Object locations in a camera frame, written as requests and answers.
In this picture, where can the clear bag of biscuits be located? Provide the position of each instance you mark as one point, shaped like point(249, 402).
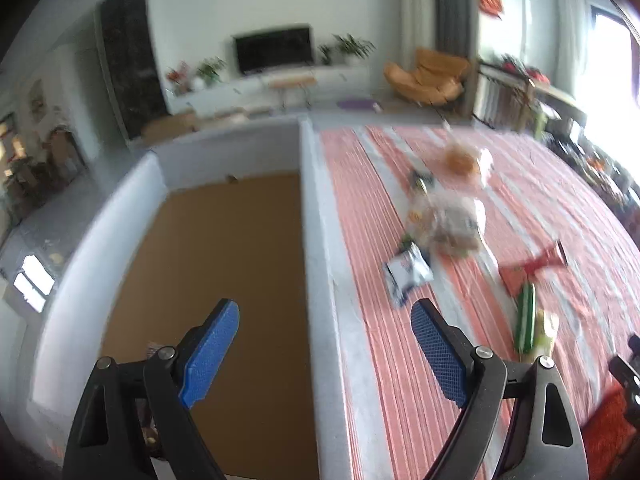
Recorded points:
point(447, 222)

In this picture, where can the orange lounge chair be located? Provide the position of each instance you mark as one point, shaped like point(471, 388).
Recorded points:
point(436, 80)

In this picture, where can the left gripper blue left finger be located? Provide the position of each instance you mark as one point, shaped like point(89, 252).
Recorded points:
point(202, 350)

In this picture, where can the green potted plant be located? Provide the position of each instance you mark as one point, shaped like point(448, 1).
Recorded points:
point(353, 50)

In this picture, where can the blue white snack bag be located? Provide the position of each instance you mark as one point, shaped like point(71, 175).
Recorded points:
point(404, 272)

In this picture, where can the striped red grey tablecloth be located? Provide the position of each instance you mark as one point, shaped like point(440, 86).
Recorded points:
point(397, 419)

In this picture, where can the black television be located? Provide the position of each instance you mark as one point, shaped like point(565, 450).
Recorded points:
point(274, 48)

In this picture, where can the small green white packet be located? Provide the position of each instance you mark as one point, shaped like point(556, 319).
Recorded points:
point(421, 181)

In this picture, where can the green snack stick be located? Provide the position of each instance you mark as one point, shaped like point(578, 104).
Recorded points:
point(525, 327)

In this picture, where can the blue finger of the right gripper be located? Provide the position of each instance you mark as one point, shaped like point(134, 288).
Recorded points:
point(626, 371)

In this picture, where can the small potted plant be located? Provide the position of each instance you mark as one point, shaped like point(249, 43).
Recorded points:
point(326, 52)

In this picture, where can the pale green wafer pack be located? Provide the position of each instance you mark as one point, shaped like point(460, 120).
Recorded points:
point(545, 333)

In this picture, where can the white storage box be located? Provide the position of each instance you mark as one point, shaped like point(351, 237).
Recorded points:
point(249, 214)

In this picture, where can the wooden bench stool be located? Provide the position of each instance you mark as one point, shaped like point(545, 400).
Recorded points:
point(302, 83)

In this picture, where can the white tv cabinet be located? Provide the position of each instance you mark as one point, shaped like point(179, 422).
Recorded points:
point(335, 83)

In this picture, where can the bread in clear bag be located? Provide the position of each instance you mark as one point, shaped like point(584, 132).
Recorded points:
point(469, 162)

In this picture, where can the dark wooden chair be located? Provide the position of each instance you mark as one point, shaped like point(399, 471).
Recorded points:
point(503, 99)

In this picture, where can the red flower plant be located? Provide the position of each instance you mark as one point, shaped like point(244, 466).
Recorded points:
point(179, 79)

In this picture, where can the dark tall cabinet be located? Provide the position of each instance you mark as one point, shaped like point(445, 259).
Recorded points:
point(129, 66)

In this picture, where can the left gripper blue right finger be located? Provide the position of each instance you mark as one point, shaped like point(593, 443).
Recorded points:
point(448, 352)

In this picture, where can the red snack packet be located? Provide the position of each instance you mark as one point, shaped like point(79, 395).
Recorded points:
point(515, 275)

